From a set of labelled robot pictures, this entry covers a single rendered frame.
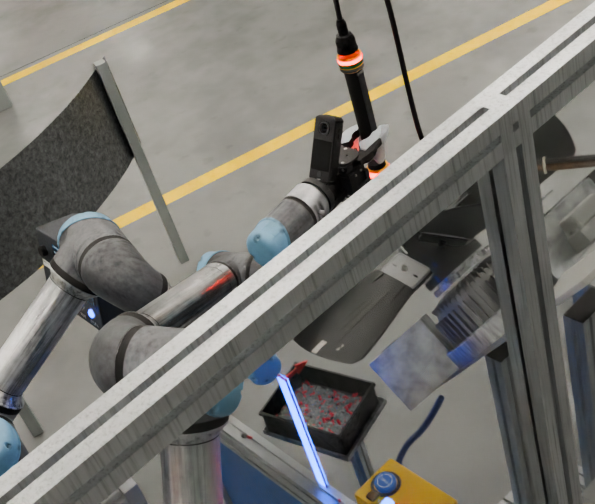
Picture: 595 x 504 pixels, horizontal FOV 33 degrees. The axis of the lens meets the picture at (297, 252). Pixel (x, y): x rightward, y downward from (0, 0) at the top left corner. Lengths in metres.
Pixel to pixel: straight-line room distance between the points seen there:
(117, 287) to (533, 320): 1.03
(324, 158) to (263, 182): 2.86
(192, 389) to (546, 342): 0.46
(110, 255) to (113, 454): 1.20
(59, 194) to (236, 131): 1.59
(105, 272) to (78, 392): 2.10
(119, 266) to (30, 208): 1.72
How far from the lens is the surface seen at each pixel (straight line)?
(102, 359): 1.46
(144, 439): 0.72
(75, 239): 1.97
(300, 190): 1.73
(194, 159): 4.95
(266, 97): 5.25
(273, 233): 1.66
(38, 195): 3.60
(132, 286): 1.88
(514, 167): 0.91
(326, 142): 1.76
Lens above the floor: 2.52
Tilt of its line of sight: 37 degrees down
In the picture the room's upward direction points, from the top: 19 degrees counter-clockwise
